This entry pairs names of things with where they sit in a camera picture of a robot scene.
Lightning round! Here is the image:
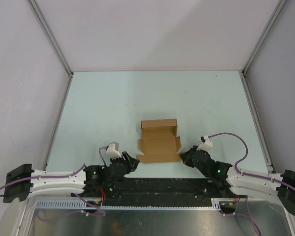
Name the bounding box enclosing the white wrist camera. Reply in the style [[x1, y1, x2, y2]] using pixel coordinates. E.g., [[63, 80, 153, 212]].
[[197, 135, 213, 152], [106, 142, 121, 159]]

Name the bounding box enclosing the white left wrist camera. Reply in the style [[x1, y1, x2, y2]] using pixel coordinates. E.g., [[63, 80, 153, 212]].
[[106, 142, 121, 159]]

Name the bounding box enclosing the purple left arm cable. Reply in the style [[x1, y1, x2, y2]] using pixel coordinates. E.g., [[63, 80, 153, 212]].
[[0, 146, 111, 197]]

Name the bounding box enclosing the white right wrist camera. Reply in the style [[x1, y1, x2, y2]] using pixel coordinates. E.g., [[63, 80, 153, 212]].
[[197, 135, 213, 152]]

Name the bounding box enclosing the brown cardboard box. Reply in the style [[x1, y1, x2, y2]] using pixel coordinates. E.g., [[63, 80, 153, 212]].
[[136, 118, 181, 164]]

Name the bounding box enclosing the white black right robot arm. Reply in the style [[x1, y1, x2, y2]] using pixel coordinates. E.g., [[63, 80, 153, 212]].
[[180, 146, 295, 216]]

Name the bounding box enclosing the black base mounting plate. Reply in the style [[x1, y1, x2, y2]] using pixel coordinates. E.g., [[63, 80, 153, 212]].
[[79, 177, 235, 199]]

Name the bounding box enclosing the aluminium frame post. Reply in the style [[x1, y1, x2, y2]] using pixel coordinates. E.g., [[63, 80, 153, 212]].
[[27, 0, 73, 77], [242, 0, 290, 75]]

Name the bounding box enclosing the left aluminium frame post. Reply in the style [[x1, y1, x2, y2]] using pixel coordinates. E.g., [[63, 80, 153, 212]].
[[27, 0, 73, 77]]

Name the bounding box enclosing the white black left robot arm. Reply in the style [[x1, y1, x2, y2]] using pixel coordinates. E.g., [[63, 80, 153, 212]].
[[3, 151, 140, 203]]

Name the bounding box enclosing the right aluminium frame post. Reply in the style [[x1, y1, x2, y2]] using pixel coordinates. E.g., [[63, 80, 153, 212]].
[[242, 0, 290, 75]]

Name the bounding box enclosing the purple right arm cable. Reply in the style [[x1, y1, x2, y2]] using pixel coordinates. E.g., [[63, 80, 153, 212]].
[[208, 132, 295, 200]]

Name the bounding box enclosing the grey slotted cable duct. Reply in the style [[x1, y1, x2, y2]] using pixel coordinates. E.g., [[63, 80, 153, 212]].
[[35, 199, 221, 210]]

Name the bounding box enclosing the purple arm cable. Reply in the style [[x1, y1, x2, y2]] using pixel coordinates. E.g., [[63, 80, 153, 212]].
[[208, 132, 295, 200], [0, 146, 111, 197]]

